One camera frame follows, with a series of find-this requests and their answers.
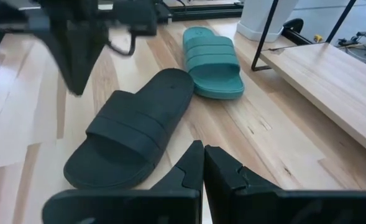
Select black cable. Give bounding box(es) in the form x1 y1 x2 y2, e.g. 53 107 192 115
106 30 137 57

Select teal rubber slide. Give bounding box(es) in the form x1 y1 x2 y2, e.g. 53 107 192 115
182 26 245 100

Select black aluminium table frame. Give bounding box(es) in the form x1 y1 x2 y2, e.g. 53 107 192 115
157 2 314 46

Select wooden shelf with black frame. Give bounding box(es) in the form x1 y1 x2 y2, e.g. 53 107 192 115
250 0 366 162

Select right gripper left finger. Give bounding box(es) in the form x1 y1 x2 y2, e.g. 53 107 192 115
151 139 205 191

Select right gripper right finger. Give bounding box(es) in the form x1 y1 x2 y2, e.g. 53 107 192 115
204 144 281 224

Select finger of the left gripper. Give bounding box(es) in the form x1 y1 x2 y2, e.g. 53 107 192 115
39 29 78 96
73 34 108 96

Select black rubber slide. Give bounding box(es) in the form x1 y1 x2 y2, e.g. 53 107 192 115
63 67 196 190

